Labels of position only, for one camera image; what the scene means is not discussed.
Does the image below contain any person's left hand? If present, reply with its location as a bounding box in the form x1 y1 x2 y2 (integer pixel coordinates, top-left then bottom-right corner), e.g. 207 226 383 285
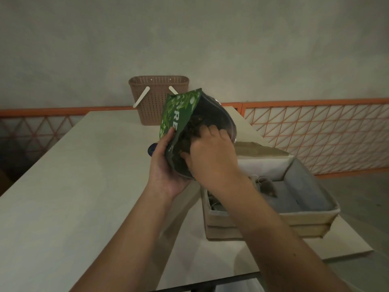
147 129 195 200

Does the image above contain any person's right hand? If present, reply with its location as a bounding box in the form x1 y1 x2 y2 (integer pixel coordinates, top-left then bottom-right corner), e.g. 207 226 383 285
179 124 253 195

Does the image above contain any green tea bag with tag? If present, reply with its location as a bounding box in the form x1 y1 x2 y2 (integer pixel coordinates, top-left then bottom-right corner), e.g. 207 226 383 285
249 175 279 198

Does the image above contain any green tea pouch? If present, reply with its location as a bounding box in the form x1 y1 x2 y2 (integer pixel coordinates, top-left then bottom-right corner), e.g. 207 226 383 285
159 88 237 180

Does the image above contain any beige fabric storage box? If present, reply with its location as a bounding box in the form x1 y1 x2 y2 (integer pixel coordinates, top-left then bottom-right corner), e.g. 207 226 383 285
201 142 341 240

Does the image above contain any person's right forearm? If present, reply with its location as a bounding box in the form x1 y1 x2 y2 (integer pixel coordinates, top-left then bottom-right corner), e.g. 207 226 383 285
220 178 353 292

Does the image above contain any person's left forearm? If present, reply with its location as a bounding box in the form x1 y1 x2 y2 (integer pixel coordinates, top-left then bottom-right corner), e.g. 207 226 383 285
68 184 180 292

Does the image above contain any brown perforated plastic basket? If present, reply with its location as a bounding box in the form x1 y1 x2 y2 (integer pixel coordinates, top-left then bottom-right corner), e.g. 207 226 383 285
128 75 190 126

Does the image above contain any orange metal mesh fence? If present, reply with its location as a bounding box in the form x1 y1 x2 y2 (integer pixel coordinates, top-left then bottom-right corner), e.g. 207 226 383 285
0 99 389 179

